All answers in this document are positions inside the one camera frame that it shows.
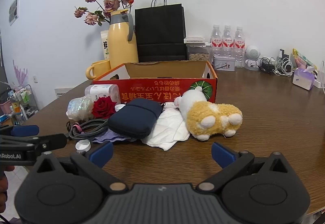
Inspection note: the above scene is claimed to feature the yellow thermos jug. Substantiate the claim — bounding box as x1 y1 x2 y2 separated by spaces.
107 10 139 69

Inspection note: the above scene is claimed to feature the yellow mug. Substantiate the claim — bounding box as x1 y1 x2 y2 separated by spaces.
86 60 111 80

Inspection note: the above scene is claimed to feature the purple wall decal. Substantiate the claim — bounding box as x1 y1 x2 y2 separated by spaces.
13 60 28 87

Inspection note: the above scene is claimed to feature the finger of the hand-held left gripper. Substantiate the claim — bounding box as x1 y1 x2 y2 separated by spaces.
0 133 67 157
0 125 40 138

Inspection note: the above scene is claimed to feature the purple cloth pouch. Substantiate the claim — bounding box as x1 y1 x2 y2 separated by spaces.
93 129 136 143

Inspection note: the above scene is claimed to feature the navy blue pouch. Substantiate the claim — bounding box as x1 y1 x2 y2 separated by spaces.
108 98 164 139

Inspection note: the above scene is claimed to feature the wall poster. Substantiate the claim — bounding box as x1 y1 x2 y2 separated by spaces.
8 0 20 27

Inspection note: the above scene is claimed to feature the red label water bottle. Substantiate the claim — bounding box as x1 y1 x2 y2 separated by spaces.
234 26 246 68
210 24 224 58
222 25 234 57

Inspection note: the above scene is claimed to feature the black paper bag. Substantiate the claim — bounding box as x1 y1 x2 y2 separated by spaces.
134 0 188 63

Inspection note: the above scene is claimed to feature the white milk carton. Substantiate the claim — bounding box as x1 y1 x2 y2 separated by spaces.
101 30 111 60

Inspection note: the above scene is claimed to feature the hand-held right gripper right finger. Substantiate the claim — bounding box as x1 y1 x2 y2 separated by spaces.
195 141 295 193

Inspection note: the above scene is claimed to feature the red cardboard box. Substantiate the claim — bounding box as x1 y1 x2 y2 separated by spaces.
92 60 218 105

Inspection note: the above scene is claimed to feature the white wall panel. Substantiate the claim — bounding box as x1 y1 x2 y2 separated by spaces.
54 87 74 98

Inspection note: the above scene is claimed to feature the white storage rack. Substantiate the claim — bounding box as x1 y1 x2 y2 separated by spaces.
0 84 38 125

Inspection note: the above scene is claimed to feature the purple tissue box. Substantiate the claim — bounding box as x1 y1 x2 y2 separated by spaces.
292 65 316 91

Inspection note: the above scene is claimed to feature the white robot toy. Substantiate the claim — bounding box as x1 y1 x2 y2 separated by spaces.
244 45 261 70

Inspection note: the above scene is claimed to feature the small flat white box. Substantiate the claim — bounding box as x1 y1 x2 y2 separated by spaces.
184 36 206 44

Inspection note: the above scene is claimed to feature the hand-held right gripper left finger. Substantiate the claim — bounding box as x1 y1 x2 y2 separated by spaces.
30 141 129 195

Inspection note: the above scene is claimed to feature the clear cotton swab box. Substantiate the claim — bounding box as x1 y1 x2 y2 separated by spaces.
84 84 121 104

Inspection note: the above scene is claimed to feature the silver tin box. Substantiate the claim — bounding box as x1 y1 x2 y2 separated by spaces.
213 55 236 71

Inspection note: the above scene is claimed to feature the iridescent plastic bag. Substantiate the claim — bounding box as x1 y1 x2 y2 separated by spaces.
66 96 95 122

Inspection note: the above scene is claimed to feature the colourful snack bag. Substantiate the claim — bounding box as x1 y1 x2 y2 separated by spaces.
292 48 316 70

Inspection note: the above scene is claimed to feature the person's left hand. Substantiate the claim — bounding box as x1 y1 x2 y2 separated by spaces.
0 165 16 195

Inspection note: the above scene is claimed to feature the white cloth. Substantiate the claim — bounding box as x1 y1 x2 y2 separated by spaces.
141 109 190 151

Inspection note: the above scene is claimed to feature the yellow white plush toy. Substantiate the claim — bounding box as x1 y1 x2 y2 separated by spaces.
174 86 243 141

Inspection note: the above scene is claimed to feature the clear seed container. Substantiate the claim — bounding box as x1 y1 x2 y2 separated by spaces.
186 43 211 61

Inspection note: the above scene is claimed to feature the white cable tangle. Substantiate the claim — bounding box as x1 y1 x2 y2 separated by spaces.
273 59 295 77

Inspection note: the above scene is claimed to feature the black braided charging cable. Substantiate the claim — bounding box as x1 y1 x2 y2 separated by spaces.
66 119 109 141

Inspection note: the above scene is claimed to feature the white bottle cap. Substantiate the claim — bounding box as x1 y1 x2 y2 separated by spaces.
76 139 91 153

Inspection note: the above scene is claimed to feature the red rose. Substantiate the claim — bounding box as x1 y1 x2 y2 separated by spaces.
91 96 117 120

